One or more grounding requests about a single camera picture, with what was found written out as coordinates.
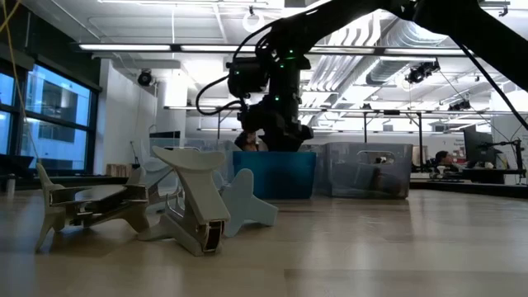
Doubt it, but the black dome ceiling camera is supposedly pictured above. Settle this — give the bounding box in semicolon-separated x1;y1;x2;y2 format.
137;68;154;87

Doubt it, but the black desk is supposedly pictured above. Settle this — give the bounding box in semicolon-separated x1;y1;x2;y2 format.
403;167;528;186

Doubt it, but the black framed glass window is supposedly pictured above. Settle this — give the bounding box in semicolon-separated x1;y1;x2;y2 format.
0;61;100;177

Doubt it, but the yellow hanging cable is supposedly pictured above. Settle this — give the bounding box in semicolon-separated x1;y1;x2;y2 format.
0;0;40;160

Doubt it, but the grey staple remover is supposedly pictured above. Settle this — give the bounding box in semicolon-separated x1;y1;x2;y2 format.
138;146;232;257
35;163;150;253

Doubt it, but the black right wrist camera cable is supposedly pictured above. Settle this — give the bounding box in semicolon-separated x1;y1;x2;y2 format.
195;73;248;116

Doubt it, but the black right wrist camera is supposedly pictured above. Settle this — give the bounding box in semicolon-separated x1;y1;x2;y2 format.
226;56;271;99

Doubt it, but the person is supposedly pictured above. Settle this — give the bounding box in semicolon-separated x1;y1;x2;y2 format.
434;150;455;173
233;130;260;152

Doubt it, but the black metal rack frame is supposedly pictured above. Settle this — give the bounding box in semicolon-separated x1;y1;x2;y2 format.
164;105;426;142

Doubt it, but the grey translucent plastic bin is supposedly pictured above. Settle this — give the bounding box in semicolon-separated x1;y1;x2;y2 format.
316;142;414;200

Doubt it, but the wooden block stack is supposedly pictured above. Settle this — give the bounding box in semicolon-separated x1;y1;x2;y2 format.
105;163;133;178

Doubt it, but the black ceiling camera rig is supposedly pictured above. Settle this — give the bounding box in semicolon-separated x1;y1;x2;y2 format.
447;98;472;112
404;59;441;86

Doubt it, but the teal plastic bin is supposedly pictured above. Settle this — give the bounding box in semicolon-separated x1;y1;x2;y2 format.
232;150;318;200

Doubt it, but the black computer monitor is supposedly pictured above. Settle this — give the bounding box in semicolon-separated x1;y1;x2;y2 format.
463;123;496;166

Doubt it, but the round white pendant lamp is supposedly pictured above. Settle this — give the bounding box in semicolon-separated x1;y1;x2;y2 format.
242;12;266;34

